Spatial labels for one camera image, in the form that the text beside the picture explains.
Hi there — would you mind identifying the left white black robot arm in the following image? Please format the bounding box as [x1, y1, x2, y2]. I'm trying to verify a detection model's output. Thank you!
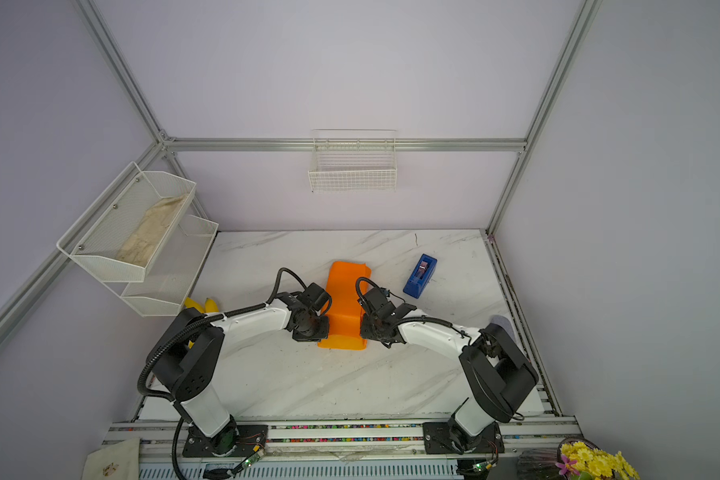
[137, 283, 332, 440]

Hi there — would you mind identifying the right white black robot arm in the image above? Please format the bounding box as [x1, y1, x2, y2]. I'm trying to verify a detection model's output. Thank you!
[357, 285, 539, 454]

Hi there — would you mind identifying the blue tape dispenser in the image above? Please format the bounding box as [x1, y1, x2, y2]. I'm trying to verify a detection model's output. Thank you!
[403, 254, 437, 299]

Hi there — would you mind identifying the yellow banana right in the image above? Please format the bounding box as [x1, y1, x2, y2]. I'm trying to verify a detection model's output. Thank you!
[204, 298, 220, 314]

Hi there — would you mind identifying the yellow banana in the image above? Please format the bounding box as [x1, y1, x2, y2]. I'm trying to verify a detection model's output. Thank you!
[184, 298, 205, 313]
[204, 298, 220, 314]

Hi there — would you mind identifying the grey round object on table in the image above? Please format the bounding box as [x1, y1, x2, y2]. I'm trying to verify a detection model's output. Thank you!
[491, 315, 516, 339]

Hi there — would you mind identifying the yellow banana left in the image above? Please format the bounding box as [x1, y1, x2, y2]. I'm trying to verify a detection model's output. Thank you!
[184, 298, 205, 313]

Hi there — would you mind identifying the beige cloth in basket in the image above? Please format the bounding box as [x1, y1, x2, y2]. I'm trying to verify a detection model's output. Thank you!
[116, 195, 187, 267]

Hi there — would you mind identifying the beige cloth bag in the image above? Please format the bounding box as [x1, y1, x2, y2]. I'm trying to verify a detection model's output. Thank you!
[81, 438, 140, 480]

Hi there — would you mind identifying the yellow flower bouquet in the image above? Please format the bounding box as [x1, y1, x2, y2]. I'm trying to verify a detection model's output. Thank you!
[555, 440, 640, 480]

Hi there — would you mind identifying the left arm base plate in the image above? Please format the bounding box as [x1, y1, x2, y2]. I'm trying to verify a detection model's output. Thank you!
[182, 424, 269, 458]

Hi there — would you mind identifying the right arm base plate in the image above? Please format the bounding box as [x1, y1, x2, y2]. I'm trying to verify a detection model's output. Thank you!
[422, 421, 505, 455]

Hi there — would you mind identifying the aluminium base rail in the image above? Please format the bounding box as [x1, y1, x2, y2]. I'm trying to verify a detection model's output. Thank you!
[102, 415, 582, 479]

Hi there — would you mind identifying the lower white wire shelf basket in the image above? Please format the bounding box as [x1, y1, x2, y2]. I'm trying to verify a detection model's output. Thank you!
[106, 214, 218, 317]

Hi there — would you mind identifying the white wire shelf basket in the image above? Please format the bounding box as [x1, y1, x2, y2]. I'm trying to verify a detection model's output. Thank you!
[106, 214, 218, 317]
[56, 163, 196, 283]

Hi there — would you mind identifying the white wire basket on wall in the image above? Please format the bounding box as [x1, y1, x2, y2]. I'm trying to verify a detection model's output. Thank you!
[308, 129, 398, 193]

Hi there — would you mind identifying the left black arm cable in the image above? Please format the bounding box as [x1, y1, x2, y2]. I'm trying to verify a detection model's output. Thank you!
[136, 267, 308, 480]

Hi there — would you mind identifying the upper white wire shelf basket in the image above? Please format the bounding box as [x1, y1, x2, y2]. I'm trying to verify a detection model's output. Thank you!
[56, 163, 196, 283]

